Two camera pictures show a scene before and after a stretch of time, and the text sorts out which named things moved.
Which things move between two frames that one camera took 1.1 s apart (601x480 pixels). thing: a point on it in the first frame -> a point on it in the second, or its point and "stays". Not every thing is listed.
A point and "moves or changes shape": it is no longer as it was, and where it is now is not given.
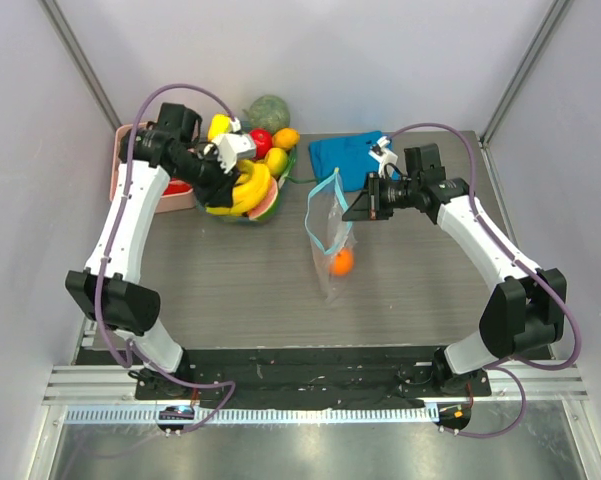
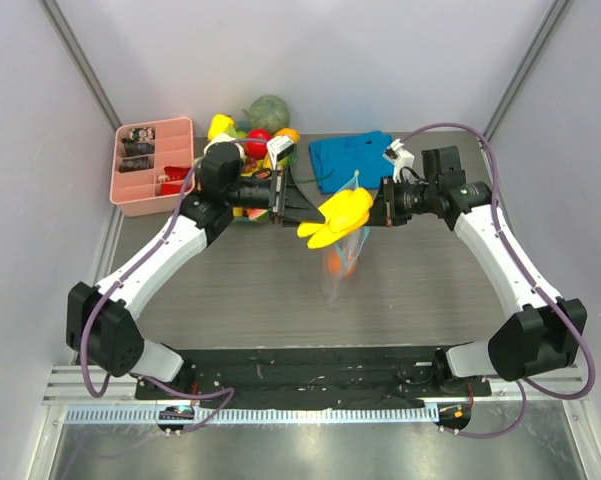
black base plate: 306,378 stays
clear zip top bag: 331,235 moves or changes shape
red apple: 263,138 stays
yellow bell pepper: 220,125 stays
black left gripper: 219,194 -> 290,206
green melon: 268,112 stays
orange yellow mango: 287,138 stays
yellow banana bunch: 251,185 moves or changes shape
